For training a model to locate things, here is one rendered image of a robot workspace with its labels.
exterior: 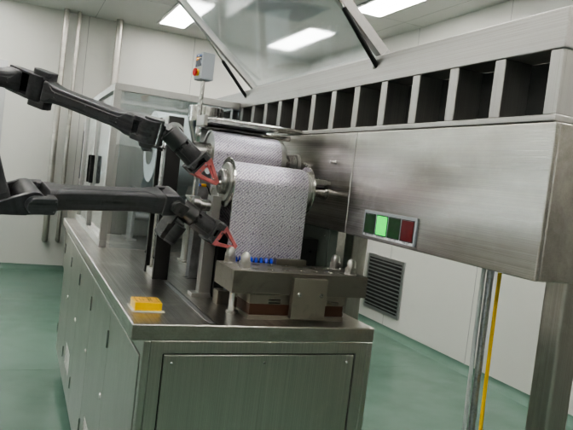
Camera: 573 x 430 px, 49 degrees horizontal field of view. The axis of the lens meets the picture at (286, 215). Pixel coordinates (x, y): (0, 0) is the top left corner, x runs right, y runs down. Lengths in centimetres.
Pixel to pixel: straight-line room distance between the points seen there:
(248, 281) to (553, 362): 74
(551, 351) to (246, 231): 88
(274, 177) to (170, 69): 572
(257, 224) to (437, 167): 59
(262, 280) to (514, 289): 320
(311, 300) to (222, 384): 32
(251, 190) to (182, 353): 53
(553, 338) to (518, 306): 320
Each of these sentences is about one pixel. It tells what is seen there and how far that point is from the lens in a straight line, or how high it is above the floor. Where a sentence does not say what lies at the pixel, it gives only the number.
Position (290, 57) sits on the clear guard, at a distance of 235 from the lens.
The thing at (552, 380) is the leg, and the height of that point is 92.
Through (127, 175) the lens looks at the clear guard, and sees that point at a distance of 279.
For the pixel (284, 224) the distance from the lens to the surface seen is 187.
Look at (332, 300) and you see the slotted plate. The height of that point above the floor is 96.
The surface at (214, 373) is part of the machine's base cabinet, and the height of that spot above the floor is 78.
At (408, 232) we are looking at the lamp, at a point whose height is 118.
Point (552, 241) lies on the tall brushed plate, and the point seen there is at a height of 122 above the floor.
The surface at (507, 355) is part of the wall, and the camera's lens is 473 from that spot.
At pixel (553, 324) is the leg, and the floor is 104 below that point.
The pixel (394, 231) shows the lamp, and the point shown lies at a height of 118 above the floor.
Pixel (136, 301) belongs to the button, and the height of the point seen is 92.
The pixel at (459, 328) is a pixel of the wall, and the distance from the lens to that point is 512.
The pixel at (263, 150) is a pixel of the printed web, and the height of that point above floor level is 136.
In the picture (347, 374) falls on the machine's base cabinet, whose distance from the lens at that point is 177.
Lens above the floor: 127
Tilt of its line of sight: 3 degrees down
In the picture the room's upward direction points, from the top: 7 degrees clockwise
